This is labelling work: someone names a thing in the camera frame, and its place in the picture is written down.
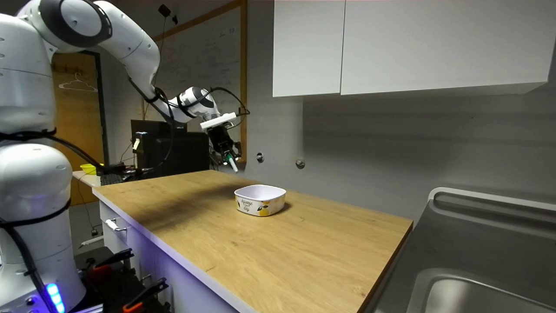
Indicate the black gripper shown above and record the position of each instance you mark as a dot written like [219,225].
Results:
[220,139]

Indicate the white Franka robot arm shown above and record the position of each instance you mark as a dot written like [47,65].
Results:
[28,192]

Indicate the white bowl with yellow print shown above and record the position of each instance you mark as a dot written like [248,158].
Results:
[259,200]

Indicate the wood-framed whiteboard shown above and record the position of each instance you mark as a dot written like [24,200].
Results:
[196,58]

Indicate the narrow white cabinet door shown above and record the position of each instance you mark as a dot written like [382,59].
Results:
[306,49]

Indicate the small yellow object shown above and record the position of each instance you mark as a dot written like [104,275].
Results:
[87,169]

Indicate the wooden door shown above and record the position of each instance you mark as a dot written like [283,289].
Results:
[78,115]

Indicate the black ceiling fixture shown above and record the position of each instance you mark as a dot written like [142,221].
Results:
[167,12]

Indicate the wide white cabinet door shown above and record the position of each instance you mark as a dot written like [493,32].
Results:
[439,45]

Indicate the stainless steel sink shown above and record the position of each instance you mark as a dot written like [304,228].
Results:
[479,254]

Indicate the small dark wall fitting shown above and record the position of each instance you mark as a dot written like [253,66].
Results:
[259,157]

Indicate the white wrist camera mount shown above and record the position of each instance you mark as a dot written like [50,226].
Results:
[217,120]

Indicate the round metal wall knob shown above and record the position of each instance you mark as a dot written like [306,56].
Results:
[299,164]

